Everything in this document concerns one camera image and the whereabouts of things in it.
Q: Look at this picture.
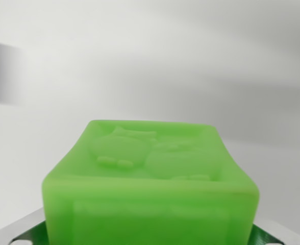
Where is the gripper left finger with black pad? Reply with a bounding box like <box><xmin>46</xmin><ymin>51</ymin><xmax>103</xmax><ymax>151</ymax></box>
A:
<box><xmin>0</xmin><ymin>206</ymin><xmax>47</xmax><ymax>245</ymax></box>

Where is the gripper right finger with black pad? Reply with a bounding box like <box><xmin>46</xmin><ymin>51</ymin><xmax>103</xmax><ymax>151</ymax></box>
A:
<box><xmin>248</xmin><ymin>223</ymin><xmax>287</xmax><ymax>245</ymax></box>

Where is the green embossed cube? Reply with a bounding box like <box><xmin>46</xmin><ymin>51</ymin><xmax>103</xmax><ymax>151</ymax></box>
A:
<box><xmin>41</xmin><ymin>119</ymin><xmax>260</xmax><ymax>245</ymax></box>

